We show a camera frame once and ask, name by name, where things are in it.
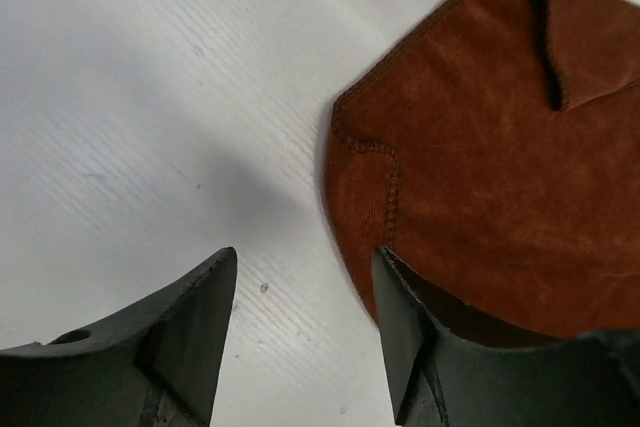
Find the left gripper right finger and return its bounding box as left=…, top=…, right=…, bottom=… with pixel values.
left=372, top=247, right=639, bottom=426

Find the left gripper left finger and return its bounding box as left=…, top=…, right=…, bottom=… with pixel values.
left=1, top=247, right=237, bottom=426

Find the brown rust towel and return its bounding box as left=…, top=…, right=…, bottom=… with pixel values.
left=324, top=0, right=639, bottom=337

